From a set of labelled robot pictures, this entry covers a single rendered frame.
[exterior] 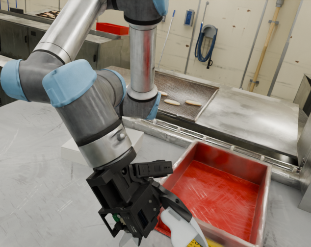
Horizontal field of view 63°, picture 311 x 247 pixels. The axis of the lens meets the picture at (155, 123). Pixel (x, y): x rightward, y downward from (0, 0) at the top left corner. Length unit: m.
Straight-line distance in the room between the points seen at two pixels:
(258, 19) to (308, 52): 0.97
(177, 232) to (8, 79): 0.39
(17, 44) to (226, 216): 4.85
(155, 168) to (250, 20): 4.54
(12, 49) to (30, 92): 4.93
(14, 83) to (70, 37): 0.15
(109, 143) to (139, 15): 0.47
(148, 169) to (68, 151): 0.64
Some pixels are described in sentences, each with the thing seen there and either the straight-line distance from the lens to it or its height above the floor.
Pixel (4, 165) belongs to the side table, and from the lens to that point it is 1.06.
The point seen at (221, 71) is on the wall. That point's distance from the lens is 5.00.
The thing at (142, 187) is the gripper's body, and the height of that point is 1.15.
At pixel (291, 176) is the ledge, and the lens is 1.23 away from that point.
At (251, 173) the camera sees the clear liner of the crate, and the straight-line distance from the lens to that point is 1.12.
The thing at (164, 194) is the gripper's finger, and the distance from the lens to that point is 0.42.
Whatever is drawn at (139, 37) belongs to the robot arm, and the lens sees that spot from 0.81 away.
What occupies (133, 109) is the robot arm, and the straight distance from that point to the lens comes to 0.97.
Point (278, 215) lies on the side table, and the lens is 1.05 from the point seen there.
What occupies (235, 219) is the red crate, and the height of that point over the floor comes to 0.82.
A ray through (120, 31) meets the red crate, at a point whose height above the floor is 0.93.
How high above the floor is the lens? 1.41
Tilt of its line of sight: 24 degrees down
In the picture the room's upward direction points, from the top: 10 degrees clockwise
